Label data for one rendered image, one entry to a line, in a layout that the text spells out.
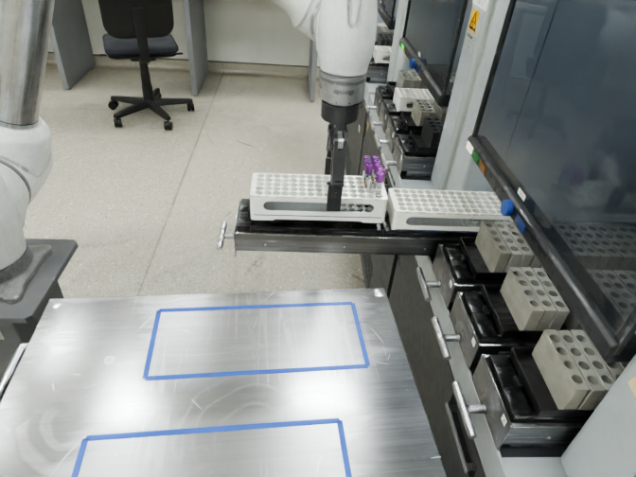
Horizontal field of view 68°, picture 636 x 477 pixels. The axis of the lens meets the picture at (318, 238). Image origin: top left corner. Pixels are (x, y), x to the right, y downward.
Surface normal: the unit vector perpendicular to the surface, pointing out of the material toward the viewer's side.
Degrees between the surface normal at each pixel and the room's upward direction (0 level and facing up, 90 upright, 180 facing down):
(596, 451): 90
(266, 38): 90
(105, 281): 0
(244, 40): 90
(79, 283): 0
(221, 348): 0
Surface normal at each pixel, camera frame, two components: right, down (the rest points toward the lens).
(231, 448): 0.07, -0.80
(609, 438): -1.00, -0.03
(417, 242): 0.04, 0.60
